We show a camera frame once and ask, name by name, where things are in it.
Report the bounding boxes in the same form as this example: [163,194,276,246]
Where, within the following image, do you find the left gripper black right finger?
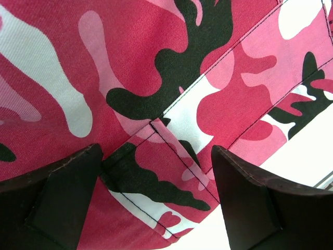
[211,145,332,249]

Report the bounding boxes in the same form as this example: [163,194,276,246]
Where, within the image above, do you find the pink camouflage trousers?
[1,1,332,249]

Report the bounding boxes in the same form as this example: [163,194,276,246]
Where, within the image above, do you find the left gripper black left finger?
[1,144,103,249]

